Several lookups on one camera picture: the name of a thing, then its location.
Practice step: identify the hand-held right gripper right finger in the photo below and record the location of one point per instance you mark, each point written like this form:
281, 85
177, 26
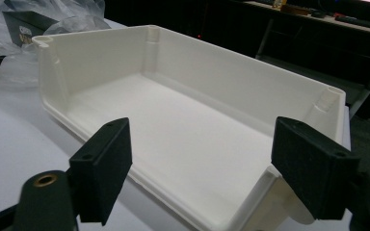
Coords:
311, 170

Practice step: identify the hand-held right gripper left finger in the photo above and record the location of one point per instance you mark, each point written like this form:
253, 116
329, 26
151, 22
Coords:
104, 166

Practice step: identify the white plastic bin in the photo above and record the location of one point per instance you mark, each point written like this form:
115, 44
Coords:
186, 128

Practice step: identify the clear plastic bag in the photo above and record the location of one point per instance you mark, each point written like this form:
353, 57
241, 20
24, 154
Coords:
6, 64

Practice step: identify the cluttered background desk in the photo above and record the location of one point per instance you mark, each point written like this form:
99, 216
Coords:
350, 19

